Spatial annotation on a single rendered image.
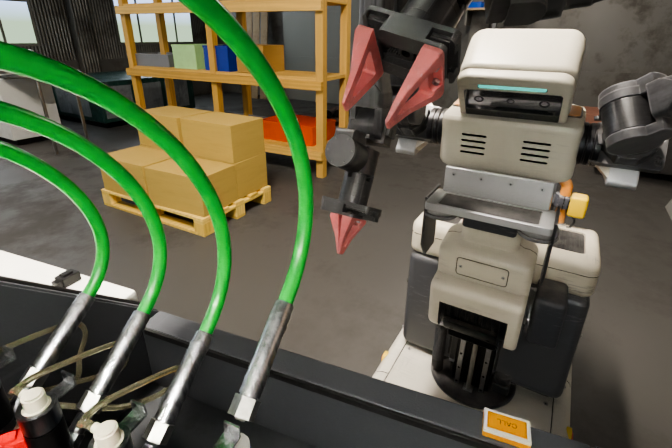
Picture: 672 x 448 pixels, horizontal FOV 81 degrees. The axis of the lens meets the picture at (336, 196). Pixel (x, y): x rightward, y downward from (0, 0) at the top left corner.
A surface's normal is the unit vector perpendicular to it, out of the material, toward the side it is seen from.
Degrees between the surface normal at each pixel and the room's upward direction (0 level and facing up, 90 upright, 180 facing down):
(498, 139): 98
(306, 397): 90
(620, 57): 90
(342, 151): 64
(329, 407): 90
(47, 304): 90
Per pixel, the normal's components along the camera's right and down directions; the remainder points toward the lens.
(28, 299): 0.93, 0.15
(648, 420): 0.01, -0.92
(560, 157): -0.50, 0.45
